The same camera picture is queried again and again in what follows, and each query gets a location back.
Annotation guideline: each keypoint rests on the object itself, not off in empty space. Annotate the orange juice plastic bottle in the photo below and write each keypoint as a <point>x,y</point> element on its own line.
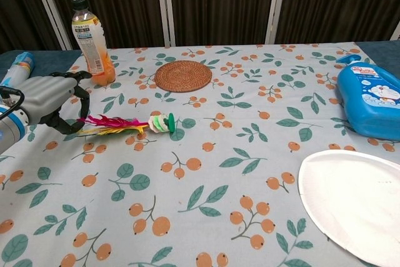
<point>93,57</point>

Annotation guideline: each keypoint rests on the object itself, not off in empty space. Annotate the blue cartoon pump bottle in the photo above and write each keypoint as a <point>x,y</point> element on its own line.
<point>372,98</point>

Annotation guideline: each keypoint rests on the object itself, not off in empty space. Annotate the white folding screen frame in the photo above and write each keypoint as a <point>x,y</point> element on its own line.
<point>165,4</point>

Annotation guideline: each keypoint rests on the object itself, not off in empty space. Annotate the colourful feather shuttlecock green base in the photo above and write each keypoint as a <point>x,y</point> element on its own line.
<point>159,123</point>

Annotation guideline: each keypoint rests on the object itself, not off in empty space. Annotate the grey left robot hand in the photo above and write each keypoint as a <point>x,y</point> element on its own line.
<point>43,95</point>

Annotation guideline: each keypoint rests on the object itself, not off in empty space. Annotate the rolled plastic bag pack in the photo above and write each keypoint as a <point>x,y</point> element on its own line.
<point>22,63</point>

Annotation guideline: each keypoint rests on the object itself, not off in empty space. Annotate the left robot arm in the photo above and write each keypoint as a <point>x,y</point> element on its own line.
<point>9,126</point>

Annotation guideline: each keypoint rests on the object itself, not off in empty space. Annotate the round woven rattan coaster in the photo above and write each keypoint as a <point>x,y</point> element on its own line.
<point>183,76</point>

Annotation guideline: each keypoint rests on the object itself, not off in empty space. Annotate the white paper plate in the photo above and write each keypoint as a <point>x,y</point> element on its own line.
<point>353,204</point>

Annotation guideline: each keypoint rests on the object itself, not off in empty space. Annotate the floral fruit print tablecloth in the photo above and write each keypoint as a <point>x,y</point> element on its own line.
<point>200,170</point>

